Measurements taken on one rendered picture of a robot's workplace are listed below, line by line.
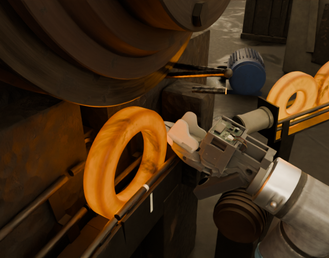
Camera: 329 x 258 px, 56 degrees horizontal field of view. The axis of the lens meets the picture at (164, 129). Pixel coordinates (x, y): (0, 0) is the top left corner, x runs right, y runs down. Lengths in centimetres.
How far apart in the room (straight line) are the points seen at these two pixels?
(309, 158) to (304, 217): 147
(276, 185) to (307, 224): 8
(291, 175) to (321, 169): 140
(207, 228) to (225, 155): 93
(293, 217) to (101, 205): 30
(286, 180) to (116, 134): 28
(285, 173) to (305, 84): 39
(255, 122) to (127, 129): 43
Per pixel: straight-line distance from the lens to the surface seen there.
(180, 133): 56
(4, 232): 44
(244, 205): 77
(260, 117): 81
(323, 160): 203
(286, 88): 83
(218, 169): 55
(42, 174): 46
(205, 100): 63
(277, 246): 61
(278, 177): 53
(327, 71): 94
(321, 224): 55
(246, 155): 53
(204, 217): 147
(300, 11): 314
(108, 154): 42
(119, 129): 43
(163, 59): 42
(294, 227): 57
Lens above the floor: 105
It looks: 30 degrees down
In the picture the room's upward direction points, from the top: straight up
